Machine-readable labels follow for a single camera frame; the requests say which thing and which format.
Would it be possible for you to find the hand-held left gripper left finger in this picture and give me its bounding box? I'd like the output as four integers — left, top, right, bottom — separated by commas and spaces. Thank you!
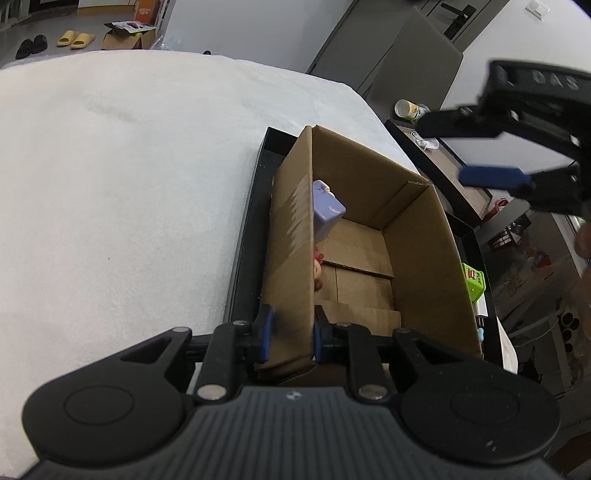
119, 304, 276, 402

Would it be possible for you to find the cardboard box with papers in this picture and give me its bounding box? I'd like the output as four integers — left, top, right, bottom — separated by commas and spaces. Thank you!
101, 20, 158, 51

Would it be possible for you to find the orange box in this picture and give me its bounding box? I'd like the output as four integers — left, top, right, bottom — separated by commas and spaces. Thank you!
133, 0, 163, 24

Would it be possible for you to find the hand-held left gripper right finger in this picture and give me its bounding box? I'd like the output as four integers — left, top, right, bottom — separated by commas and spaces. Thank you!
312, 304, 467, 403

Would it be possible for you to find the green toy block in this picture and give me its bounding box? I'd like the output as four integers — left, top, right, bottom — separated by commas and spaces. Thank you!
461, 263, 487, 304

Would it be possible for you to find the paper cup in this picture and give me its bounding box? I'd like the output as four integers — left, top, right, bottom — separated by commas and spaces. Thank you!
394, 99, 431, 122

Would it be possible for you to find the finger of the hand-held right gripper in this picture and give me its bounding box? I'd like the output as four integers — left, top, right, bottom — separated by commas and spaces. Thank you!
414, 105, 523, 140
458, 165, 581, 213

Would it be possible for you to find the white face mask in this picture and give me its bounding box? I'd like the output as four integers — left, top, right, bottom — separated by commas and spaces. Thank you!
410, 131, 440, 151

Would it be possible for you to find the black door handle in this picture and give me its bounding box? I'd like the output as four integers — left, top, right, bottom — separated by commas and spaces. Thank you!
440, 2, 477, 38

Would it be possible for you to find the purple toy block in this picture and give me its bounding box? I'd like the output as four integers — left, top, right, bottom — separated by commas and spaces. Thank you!
312, 180, 347, 243

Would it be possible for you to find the red plastic basket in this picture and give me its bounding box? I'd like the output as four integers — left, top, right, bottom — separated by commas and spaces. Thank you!
482, 198, 529, 252

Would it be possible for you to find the small red-haired doll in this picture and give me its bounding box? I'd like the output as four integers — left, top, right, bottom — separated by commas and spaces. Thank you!
313, 247, 326, 293

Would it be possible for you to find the dark grey door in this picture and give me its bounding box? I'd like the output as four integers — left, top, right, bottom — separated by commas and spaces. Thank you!
307, 0, 509, 100

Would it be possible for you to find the grey leaning board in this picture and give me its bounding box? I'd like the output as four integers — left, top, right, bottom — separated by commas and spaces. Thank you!
362, 8, 464, 121

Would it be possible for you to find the black tray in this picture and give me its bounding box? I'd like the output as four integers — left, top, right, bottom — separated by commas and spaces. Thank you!
224, 126, 505, 372

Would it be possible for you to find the black framed brown board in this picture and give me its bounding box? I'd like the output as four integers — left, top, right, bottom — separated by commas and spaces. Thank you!
385, 117, 491, 224

